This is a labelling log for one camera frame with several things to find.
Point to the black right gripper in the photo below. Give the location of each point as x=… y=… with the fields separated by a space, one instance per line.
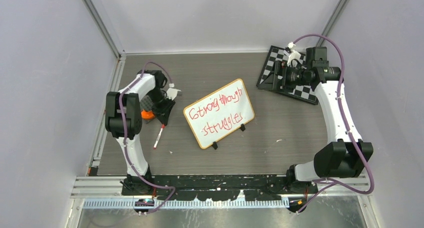
x=270 y=82

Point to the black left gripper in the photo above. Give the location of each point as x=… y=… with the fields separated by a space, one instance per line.
x=163 y=113

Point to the red capped whiteboard marker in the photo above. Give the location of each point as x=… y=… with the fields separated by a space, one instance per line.
x=159 y=136

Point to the white whiteboard orange frame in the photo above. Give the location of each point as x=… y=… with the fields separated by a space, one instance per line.
x=219 y=113

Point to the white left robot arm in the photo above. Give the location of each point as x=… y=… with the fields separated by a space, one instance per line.
x=123 y=119

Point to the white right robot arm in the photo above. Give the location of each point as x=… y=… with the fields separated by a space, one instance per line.
x=345 y=153

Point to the orange curved block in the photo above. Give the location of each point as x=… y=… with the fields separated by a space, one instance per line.
x=147 y=115

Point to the grey studded building plate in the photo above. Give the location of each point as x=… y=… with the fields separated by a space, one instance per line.
x=146 y=104

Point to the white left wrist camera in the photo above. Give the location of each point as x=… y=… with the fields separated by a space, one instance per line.
x=172 y=92

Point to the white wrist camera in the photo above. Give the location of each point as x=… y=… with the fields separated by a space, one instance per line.
x=294 y=59
x=172 y=92

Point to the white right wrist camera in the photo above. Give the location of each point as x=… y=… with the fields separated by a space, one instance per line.
x=294 y=59

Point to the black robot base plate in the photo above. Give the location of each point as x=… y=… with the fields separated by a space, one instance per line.
x=254 y=187

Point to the aluminium rail frame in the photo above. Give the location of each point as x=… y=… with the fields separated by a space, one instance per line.
x=104 y=192

